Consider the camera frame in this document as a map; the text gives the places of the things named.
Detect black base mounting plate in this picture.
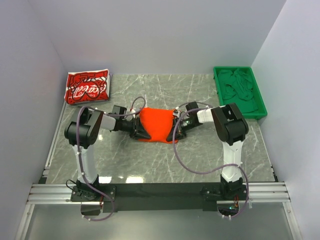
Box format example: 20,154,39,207
70,182,247,213

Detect green t-shirt in bin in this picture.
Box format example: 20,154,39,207
218,68,258,113

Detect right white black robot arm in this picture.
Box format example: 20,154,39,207
167,101,249,200

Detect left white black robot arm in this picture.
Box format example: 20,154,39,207
64,105,151,202

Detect green plastic bin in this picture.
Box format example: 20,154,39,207
213,66,268,120

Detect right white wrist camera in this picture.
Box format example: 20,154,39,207
172,107,182,119

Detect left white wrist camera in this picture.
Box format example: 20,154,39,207
130,108,141,119

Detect red white printed folded t-shirt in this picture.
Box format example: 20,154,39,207
64,69,111,105

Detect orange t-shirt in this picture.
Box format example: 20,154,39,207
139,107,175,144

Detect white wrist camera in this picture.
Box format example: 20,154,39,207
130,108,141,119
172,107,182,119

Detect aluminium rail frame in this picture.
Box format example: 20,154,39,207
16,102,302,240

